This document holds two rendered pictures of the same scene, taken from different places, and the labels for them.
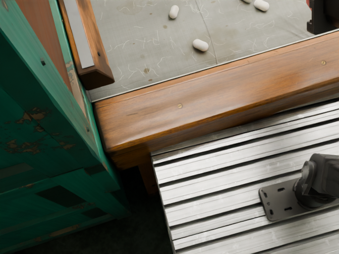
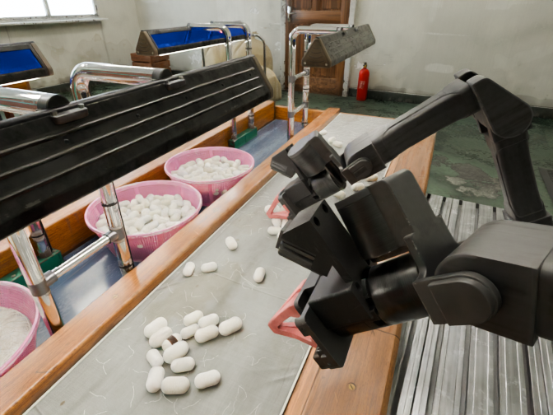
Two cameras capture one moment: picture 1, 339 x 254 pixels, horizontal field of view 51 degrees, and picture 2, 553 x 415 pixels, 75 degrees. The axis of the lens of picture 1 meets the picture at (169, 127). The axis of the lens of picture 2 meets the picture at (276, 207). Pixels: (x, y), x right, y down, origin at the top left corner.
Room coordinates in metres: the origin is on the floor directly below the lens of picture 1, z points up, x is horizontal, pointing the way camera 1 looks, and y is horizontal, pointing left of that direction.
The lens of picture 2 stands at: (0.25, -0.04, 1.20)
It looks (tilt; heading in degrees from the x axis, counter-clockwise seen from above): 30 degrees down; 313
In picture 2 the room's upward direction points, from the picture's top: straight up
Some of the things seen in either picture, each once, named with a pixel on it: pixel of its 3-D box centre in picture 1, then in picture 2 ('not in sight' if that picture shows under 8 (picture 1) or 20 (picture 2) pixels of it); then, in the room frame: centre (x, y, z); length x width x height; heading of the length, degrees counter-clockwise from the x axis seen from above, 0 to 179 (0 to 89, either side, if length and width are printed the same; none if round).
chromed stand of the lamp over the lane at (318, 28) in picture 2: not in sight; (319, 95); (1.03, -1.11, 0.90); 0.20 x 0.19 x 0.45; 109
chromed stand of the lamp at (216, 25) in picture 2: not in sight; (223, 85); (1.40, -0.98, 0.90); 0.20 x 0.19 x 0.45; 109
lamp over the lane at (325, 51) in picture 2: not in sight; (346, 41); (0.95, -1.13, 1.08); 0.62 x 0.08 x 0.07; 109
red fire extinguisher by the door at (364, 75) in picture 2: not in sight; (363, 81); (2.79, -4.52, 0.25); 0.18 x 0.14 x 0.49; 105
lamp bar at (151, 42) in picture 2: not in sight; (200, 34); (1.48, -0.95, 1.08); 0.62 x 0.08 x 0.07; 109
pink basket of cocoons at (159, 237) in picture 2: not in sight; (149, 221); (0.99, -0.38, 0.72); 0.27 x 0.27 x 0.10
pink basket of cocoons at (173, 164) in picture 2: not in sight; (211, 176); (1.08, -0.65, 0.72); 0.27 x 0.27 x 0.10
